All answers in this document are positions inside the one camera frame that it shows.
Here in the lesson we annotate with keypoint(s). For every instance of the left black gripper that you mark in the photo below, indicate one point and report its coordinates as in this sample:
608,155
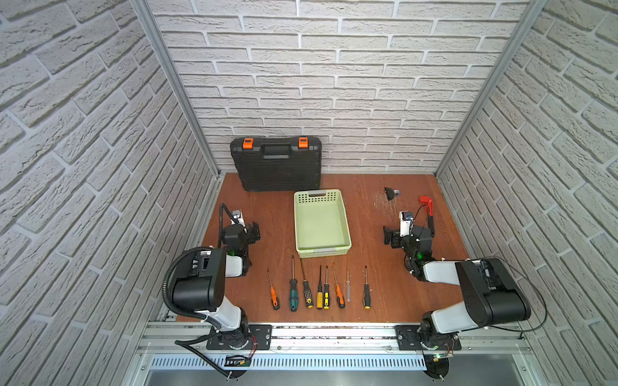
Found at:
253,232

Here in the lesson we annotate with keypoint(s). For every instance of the black yellow slanted screwdriver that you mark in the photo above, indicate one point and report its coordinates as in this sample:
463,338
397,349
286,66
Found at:
307,290

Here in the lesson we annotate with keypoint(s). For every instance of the red pipe wrench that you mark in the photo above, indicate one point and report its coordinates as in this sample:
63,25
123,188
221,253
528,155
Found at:
427,202

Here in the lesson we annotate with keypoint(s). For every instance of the black yellow button screwdriver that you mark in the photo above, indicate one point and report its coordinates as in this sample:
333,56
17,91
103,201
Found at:
326,298

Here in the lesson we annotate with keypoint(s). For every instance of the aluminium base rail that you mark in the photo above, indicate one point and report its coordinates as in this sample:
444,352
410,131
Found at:
171,346

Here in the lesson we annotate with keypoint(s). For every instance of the black plastic tool case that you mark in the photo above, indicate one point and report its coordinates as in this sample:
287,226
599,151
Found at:
278,164

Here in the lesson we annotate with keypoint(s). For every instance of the green black screwdriver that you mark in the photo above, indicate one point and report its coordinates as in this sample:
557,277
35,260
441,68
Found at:
294,295

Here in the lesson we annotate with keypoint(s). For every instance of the small orange screwdriver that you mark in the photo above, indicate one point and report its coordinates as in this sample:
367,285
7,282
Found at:
273,295

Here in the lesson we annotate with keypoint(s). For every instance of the yellow handle black screwdriver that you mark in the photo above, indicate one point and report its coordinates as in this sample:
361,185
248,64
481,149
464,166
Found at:
319,299

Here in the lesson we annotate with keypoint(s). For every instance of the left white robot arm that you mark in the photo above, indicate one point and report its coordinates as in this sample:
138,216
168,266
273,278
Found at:
194,284

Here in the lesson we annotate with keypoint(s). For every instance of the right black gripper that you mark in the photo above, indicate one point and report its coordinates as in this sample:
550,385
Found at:
392,236

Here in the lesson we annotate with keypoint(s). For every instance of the orange handle screwdriver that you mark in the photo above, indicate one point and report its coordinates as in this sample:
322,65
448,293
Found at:
339,294

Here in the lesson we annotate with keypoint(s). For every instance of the black yellow short screwdriver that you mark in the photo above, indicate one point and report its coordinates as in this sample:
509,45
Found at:
367,294

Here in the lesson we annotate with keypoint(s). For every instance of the small black metal part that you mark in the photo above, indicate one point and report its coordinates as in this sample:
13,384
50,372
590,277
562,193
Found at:
391,193

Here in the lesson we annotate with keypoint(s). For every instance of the light green plastic bin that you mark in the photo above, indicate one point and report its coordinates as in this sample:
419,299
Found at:
321,224

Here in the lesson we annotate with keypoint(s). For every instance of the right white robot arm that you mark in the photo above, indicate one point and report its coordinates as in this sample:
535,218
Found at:
490,294

